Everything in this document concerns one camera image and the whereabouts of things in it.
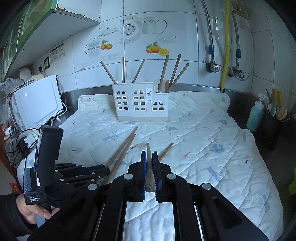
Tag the white microwave oven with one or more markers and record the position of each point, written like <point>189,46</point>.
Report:
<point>36,103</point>

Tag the red handle water valve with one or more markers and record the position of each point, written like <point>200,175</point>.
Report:
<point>211,66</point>

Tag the wooden chopstick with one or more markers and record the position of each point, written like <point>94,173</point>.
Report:
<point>172,79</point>
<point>120,148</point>
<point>117,162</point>
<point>149,180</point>
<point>163,73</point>
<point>138,71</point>
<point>107,71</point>
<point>123,69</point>
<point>162,155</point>
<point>178,77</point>

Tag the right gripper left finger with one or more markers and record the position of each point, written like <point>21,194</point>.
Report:
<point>98,212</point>

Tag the person's left hand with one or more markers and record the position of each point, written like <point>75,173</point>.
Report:
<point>28,212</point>

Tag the white plastic utensil holder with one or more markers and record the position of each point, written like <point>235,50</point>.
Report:
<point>140,102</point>

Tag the black wall socket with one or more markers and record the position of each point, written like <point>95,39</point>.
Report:
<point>46,63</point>

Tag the chrome angle valve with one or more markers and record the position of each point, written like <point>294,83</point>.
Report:
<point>235,71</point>

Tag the green wall cabinet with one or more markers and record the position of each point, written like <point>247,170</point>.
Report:
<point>40,26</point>

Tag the white power strip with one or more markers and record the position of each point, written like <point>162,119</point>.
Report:
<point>31,138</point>

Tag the white quilted mat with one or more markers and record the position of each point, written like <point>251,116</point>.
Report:
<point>209,146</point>

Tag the wooden spoon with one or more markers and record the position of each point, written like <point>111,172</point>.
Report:
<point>282,114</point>

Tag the wall instruction label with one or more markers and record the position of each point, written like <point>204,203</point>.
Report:
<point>57,53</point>

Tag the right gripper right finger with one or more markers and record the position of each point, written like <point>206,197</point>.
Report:
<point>201,212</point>

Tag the teal spray bottle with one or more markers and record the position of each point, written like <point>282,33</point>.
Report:
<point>255,116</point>

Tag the black utensil crock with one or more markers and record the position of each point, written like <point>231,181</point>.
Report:
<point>272,132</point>

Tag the green plastic dish rack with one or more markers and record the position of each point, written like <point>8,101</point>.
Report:
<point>292,186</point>

